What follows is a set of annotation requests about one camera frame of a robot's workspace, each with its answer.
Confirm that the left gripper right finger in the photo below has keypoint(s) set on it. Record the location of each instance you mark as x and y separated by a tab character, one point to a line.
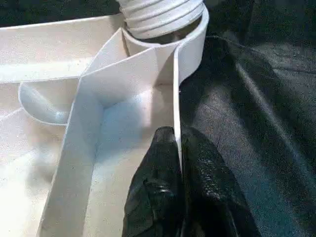
212	197

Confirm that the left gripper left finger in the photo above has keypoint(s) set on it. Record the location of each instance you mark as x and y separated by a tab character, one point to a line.
158	192

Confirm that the white plastic table top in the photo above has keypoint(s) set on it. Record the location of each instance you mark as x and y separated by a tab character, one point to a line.
74	123

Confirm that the white plastic table leg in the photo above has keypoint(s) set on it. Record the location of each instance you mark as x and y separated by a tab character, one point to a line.
160	17

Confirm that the black table mat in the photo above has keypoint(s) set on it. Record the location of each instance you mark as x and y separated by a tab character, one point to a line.
259	98

